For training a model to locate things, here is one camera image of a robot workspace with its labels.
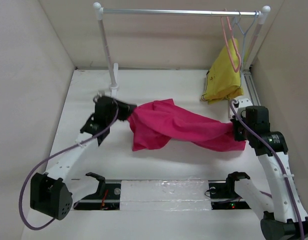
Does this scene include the pink trousers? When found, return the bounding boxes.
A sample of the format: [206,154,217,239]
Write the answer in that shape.
[128,99,246,152]

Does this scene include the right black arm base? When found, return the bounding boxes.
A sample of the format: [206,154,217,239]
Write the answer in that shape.
[205,171,250,211]

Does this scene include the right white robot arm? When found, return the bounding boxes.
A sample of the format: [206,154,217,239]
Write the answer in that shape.
[225,98,308,240]

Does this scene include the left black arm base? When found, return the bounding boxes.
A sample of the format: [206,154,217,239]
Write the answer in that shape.
[73,172,121,211]

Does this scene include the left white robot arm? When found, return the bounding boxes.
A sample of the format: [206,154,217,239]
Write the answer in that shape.
[30,96,137,220]

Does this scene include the pink plastic hanger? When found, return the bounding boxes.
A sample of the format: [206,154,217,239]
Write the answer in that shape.
[221,16,242,73]

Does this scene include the light blue plastic hanger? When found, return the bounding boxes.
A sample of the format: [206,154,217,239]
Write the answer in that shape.
[231,11,260,87]

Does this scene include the white and silver clothes rack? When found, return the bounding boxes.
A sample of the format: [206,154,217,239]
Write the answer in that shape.
[93,2,271,97]

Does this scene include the yellow garment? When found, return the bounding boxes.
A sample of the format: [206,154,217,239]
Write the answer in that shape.
[200,46,244,104]

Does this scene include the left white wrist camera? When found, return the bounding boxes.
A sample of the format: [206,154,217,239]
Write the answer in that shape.
[93,91,106,103]

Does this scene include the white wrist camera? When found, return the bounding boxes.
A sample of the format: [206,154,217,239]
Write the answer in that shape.
[233,98,254,115]
[93,91,106,103]

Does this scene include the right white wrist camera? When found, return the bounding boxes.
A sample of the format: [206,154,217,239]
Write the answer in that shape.
[233,98,254,115]

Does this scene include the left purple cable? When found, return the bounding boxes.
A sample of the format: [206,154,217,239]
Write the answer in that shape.
[20,98,119,231]

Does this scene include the purple cable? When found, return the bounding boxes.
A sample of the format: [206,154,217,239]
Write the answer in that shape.
[20,98,119,231]
[229,98,307,240]

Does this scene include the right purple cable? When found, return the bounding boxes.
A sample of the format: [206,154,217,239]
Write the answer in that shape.
[229,98,307,240]

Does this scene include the aluminium rail right side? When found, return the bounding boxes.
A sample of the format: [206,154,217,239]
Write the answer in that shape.
[243,70,261,106]

